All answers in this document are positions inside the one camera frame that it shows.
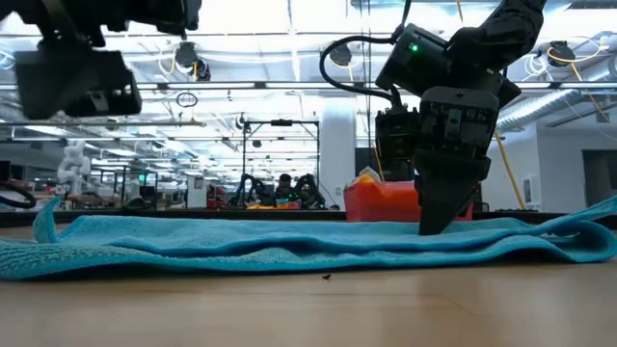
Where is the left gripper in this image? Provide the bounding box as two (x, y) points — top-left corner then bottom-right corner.
(13, 46), (145, 121)

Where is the white cabinet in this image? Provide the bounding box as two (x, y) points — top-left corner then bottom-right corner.
(186, 173), (208, 209)

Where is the black hanging cable loop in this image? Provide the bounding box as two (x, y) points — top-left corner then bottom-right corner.
(175, 91), (200, 109)

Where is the black looped cable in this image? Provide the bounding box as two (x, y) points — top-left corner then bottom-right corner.
(0, 180), (39, 209)

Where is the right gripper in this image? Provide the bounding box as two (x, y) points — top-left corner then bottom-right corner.
(413, 86), (501, 237)

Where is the long yellow cable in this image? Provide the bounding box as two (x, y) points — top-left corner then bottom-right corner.
(494, 129), (528, 211)

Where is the blue microfiber towel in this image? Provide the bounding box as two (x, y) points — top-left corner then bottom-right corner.
(0, 195), (617, 282)

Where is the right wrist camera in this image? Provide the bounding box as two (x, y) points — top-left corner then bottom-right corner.
(374, 108), (421, 165)

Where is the red plastic bin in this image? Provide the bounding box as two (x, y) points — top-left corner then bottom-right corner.
(343, 180), (476, 224)

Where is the black right camera cable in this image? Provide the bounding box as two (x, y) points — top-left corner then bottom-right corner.
(318, 34), (402, 105)

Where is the silver air duct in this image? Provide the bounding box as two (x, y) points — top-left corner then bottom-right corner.
(496, 62), (617, 134)

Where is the black background gantry frame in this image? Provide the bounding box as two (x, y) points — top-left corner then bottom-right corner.
(242, 118), (322, 194)

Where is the black monitor screen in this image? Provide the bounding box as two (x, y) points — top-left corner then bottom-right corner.
(354, 147), (382, 183)

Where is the person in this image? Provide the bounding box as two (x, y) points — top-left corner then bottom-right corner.
(273, 173), (296, 206)

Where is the white building column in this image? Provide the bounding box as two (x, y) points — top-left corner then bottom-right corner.
(318, 95), (358, 209)

